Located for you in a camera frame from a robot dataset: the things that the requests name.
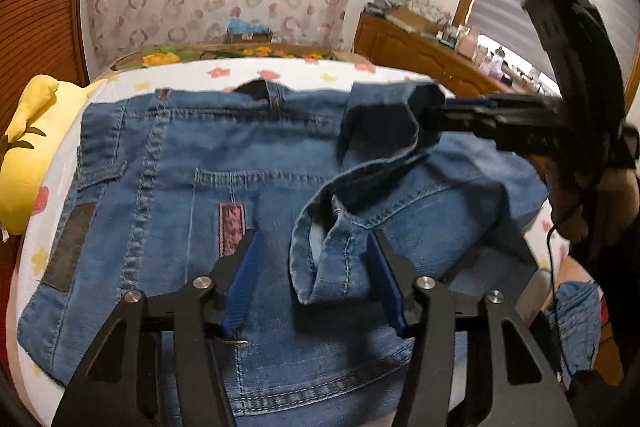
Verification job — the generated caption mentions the blue denim pants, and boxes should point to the blue denim pants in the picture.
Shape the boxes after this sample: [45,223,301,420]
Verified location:
[17,79,551,427]

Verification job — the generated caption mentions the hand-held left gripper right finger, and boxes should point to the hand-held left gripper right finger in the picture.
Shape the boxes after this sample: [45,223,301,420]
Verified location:
[367,228,578,427]

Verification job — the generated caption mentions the white strawberry print sheet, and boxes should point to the white strawberry print sheet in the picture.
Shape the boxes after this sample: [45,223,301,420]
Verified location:
[10,57,571,427]

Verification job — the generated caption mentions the black cable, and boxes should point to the black cable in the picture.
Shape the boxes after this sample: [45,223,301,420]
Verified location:
[545,207,576,390]

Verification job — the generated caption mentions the wooden sideboard cabinet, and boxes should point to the wooden sideboard cabinet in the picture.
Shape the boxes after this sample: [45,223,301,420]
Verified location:
[354,9,511,95]

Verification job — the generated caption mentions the person's blue denim clothing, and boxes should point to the person's blue denim clothing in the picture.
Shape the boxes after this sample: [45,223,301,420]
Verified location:
[549,281,603,374]

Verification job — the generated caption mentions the wooden louvered wardrobe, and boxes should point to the wooden louvered wardrobe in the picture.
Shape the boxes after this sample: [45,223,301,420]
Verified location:
[0,0,96,138]

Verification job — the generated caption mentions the open cardboard box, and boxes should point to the open cardboard box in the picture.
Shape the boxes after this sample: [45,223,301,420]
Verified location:
[395,7,441,35]

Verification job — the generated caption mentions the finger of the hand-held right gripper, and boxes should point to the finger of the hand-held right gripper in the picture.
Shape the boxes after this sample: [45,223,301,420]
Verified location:
[445,94,560,116]
[421,106,532,154]

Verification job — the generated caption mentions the pink bottle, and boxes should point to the pink bottle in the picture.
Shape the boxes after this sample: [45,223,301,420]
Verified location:
[457,29,478,60]

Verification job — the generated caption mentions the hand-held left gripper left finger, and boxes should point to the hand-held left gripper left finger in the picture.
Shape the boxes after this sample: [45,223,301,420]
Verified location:
[51,229,261,427]

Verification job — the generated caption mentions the floral blanket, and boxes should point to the floral blanket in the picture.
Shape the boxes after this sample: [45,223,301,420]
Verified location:
[107,43,371,72]

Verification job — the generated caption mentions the yellow plush toy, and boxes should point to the yellow plush toy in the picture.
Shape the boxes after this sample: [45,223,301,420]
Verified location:
[0,75,108,235]

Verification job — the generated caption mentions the cardboard box with blue cloth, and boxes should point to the cardboard box with blue cloth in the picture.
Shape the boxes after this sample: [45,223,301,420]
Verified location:
[226,9,275,44]

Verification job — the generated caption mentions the person's right hand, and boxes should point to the person's right hand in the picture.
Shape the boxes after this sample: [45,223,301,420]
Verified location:
[547,157,638,253]

